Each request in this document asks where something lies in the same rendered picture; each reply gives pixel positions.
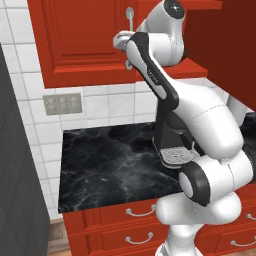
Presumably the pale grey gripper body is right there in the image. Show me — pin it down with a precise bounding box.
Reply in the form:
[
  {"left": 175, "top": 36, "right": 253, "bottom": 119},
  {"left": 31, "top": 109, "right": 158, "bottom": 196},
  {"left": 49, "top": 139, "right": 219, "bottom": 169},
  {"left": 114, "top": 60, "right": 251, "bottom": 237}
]
[{"left": 112, "top": 30, "right": 136, "bottom": 52}]

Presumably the dark red open cabinet door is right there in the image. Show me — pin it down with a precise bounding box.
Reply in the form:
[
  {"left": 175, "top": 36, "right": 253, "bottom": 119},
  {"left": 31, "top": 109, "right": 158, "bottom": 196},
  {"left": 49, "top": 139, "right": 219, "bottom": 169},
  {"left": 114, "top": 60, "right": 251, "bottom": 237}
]
[{"left": 183, "top": 0, "right": 256, "bottom": 113}]

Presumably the black coffee machine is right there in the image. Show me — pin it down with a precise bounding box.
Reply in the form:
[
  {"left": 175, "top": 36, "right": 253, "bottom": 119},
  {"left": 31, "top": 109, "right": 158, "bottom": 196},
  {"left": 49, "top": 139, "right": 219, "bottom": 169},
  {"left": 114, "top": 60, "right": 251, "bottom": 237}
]
[{"left": 152, "top": 97, "right": 205, "bottom": 169}]

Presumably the dark grey tall fridge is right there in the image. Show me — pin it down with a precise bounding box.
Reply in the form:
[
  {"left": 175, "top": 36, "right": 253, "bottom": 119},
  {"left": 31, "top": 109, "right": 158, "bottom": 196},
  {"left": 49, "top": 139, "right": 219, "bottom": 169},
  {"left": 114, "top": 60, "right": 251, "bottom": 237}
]
[{"left": 0, "top": 43, "right": 51, "bottom": 256}]

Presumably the red shallow drawer front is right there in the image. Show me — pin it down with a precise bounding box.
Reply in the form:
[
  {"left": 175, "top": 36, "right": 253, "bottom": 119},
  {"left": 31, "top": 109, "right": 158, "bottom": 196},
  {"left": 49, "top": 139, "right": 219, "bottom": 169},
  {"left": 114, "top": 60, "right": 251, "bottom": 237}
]
[
  {"left": 238, "top": 195, "right": 256, "bottom": 231},
  {"left": 99, "top": 199, "right": 161, "bottom": 227}
]

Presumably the red deep drawer front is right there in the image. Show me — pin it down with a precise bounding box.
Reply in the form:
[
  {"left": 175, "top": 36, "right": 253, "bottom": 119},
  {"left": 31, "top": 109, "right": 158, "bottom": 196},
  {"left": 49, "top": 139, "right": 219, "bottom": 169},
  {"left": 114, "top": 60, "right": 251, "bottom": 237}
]
[
  {"left": 213, "top": 227, "right": 256, "bottom": 255},
  {"left": 100, "top": 223, "right": 171, "bottom": 252}
]

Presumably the silver cabinet door handle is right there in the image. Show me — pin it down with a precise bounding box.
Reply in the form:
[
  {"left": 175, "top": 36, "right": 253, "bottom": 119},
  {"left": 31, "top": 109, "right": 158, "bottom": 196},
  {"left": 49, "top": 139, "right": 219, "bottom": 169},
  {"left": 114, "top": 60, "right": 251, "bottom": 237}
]
[{"left": 124, "top": 7, "right": 136, "bottom": 71}]

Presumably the red wall cabinet door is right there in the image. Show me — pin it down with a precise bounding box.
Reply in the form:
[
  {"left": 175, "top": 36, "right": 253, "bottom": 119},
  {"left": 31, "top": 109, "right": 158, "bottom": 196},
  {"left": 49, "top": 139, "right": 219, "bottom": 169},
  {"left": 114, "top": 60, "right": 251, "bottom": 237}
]
[{"left": 27, "top": 0, "right": 139, "bottom": 89}]

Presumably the red wall cabinet carcass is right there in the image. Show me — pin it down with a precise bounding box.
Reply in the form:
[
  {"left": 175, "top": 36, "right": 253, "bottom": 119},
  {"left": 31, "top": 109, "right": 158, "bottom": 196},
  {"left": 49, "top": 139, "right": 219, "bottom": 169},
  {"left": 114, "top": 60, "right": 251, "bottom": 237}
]
[{"left": 134, "top": 0, "right": 223, "bottom": 83}]

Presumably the grey wall socket plate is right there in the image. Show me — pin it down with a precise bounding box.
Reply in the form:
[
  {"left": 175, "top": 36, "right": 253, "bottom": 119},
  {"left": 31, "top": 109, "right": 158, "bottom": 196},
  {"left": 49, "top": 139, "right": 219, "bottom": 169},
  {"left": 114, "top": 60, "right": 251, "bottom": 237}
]
[{"left": 42, "top": 92, "right": 83, "bottom": 117}]

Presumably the red base cabinet frame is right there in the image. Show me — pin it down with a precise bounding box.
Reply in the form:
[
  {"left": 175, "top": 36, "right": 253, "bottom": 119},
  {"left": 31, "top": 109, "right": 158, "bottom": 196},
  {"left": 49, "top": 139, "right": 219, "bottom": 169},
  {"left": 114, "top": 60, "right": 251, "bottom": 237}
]
[{"left": 62, "top": 182, "right": 256, "bottom": 256}]

